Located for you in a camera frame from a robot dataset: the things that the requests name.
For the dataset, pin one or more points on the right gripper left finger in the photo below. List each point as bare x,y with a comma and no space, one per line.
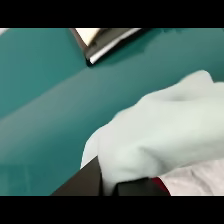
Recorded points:
85,181

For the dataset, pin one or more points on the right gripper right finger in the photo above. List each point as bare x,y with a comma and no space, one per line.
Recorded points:
140,188

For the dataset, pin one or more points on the cream T-shirt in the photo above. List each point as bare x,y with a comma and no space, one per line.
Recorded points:
166,130

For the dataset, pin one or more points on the red garment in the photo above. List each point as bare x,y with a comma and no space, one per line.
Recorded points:
160,186

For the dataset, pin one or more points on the grey garment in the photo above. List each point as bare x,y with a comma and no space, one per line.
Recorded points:
200,180

